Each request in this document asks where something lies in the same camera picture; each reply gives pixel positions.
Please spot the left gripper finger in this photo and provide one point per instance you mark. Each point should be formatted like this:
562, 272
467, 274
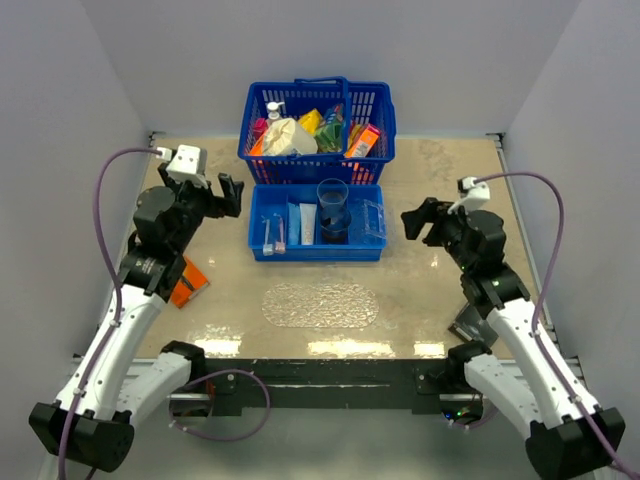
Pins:
232, 204
228, 185

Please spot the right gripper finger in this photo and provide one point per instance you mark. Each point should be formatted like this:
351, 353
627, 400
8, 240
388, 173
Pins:
430, 205
413, 222

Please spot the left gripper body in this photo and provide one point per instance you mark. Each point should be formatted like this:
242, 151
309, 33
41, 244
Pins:
197, 202

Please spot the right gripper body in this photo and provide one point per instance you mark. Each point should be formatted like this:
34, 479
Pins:
446, 228

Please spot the clear small textured tray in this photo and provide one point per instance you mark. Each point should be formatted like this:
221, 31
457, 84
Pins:
368, 223

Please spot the clear blue banded cup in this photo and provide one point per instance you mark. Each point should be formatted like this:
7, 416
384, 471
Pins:
332, 195

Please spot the dark brown banded cup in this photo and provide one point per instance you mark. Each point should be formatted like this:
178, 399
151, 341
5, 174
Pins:
335, 222

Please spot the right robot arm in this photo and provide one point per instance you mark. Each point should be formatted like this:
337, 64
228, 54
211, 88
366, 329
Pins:
566, 432

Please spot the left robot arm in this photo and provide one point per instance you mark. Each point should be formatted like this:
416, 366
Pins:
94, 417

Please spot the white-blue wrapped toothbrush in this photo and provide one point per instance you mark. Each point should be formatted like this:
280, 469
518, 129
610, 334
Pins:
268, 245

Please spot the white orange toothpaste tube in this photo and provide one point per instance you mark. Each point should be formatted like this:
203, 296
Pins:
308, 214

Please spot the pink wrapped toothbrush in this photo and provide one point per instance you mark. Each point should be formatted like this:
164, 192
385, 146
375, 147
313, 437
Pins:
280, 244

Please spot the clear oval textured tray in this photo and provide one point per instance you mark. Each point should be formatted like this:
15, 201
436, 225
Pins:
320, 306

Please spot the orange scrub package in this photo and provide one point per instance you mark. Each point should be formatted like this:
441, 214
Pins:
257, 146

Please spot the blue compartment organizer bin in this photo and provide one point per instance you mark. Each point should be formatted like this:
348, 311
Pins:
268, 200

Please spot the pink box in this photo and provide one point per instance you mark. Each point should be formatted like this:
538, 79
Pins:
259, 128

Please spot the cream paper bag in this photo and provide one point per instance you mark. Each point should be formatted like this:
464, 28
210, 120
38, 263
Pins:
286, 137

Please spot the orange box on table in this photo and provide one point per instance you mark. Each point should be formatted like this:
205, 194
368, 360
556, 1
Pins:
190, 284

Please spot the white pump bottle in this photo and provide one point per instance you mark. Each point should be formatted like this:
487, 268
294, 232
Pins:
273, 111

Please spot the orange white carton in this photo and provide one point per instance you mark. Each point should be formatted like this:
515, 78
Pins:
362, 138

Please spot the yellow snack packet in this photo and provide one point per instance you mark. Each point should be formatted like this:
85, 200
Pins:
311, 121

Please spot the blue plastic shopping basket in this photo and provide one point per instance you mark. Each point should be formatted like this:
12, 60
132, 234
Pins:
365, 103

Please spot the dark package on table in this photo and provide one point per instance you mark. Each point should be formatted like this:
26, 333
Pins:
469, 326

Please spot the green sponge package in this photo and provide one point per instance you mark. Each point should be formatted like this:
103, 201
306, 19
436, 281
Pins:
329, 133

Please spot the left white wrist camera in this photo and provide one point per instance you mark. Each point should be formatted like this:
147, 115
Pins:
184, 164

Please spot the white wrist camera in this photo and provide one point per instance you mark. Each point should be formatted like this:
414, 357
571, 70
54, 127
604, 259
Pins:
184, 164
473, 195

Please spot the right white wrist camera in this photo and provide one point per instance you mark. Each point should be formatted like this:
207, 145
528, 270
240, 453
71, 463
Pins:
473, 195

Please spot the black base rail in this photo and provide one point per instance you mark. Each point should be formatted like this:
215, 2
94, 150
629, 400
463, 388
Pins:
417, 385

